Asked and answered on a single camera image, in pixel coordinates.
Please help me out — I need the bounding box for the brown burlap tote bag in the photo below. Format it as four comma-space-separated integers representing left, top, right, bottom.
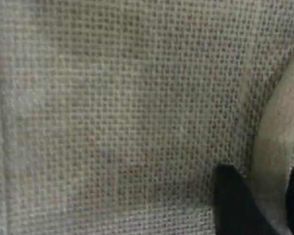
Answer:
0, 0, 294, 235

